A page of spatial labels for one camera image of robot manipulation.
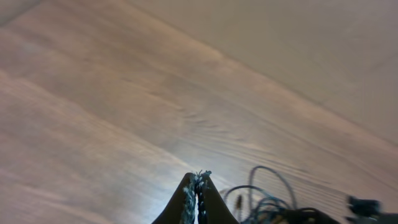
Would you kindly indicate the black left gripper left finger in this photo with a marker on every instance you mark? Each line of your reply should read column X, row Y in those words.
column 181, row 206

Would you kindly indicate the black USB cable gray plug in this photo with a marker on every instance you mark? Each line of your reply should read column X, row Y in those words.
column 254, row 205

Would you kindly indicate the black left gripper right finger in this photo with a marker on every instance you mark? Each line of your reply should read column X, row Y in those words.
column 211, row 207

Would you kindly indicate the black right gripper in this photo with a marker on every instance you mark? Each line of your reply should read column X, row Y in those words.
column 366, row 211

